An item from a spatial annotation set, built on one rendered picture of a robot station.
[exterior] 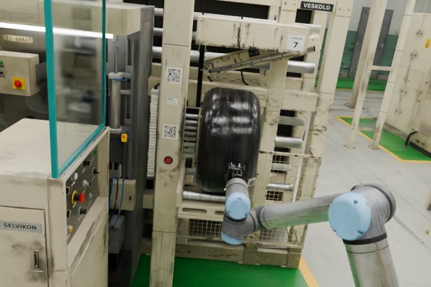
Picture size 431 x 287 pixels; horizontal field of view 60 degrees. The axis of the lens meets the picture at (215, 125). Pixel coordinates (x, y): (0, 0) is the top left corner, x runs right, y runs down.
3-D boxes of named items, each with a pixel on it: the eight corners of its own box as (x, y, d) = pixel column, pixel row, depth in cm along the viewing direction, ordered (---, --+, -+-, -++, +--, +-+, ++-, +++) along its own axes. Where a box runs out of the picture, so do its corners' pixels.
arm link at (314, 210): (404, 173, 111) (256, 203, 164) (383, 182, 104) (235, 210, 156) (418, 212, 109) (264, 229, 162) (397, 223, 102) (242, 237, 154)
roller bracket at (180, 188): (174, 207, 191) (176, 190, 188) (182, 173, 229) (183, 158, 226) (181, 208, 191) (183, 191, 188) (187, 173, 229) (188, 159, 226)
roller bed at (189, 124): (164, 157, 237) (167, 112, 228) (167, 148, 251) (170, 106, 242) (195, 159, 238) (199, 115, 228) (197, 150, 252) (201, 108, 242)
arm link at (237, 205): (224, 220, 140) (227, 196, 136) (223, 202, 151) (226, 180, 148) (248, 222, 140) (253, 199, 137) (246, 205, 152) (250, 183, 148)
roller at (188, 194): (180, 198, 193) (181, 189, 194) (181, 198, 197) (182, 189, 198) (248, 204, 193) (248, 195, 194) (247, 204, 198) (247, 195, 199)
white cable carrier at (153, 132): (147, 175, 199) (151, 89, 184) (149, 172, 204) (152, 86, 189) (155, 177, 199) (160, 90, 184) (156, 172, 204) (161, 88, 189)
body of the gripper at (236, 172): (245, 164, 164) (247, 177, 153) (242, 181, 167) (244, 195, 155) (228, 163, 164) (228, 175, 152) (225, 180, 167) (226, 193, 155)
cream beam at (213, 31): (195, 44, 201) (197, 16, 197) (197, 40, 225) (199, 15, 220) (306, 56, 203) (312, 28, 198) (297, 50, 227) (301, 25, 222)
